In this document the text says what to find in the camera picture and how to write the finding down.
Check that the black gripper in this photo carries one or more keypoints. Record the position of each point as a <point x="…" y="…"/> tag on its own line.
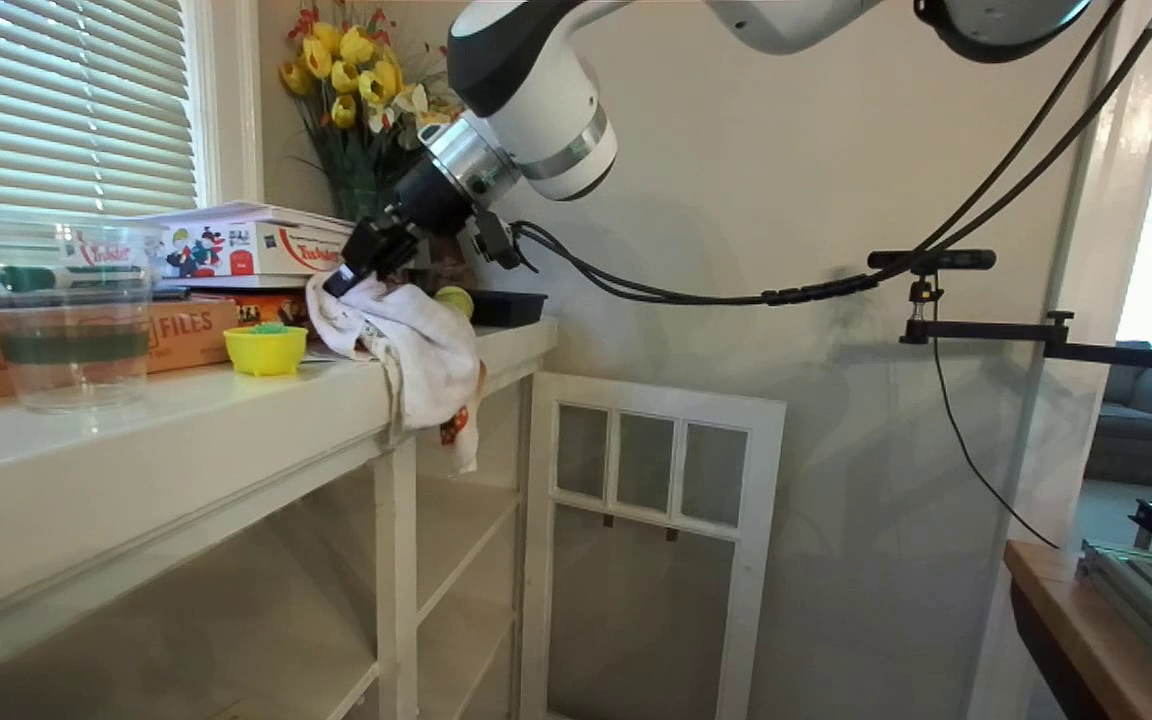
<point x="424" y="205"/>

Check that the white cloth towel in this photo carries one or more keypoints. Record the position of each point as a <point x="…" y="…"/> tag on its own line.
<point x="409" y="352"/>

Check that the small yellow bowl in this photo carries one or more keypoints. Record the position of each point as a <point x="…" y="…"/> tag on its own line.
<point x="265" y="349"/>

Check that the white counter cabinet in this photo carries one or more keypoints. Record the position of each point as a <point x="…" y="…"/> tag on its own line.
<point x="139" y="480"/>

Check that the yellow-green tennis ball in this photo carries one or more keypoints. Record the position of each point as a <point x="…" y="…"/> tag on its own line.
<point x="457" y="301"/>

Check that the glass flower vase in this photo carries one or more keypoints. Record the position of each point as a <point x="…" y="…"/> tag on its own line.
<point x="354" y="181"/>

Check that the black plastic tray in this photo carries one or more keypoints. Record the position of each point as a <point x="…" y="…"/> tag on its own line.
<point x="514" y="308"/>

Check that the white board game box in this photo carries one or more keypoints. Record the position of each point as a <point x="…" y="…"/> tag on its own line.
<point x="239" y="245"/>

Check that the orange board game box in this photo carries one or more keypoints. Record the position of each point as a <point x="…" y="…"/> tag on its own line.
<point x="203" y="325"/>

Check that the yellow and white flower bouquet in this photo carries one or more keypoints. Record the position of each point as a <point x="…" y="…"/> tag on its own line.
<point x="349" y="73"/>

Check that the clear plastic cup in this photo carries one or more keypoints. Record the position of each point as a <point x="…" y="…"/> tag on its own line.
<point x="61" y="323"/>

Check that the wide white window blind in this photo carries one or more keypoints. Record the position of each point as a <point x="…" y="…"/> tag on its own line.
<point x="59" y="104"/>

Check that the white paned cabinet door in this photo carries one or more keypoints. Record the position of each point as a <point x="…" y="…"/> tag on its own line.
<point x="750" y="532"/>

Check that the wooden table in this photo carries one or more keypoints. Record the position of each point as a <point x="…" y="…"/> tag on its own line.
<point x="1069" y="626"/>

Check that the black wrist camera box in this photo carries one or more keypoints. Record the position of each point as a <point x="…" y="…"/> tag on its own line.
<point x="498" y="242"/>

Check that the black stereo camera bar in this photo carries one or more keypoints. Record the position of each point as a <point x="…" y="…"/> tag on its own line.
<point x="928" y="256"/>

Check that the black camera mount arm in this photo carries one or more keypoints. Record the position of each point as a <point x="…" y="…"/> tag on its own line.
<point x="1003" y="330"/>

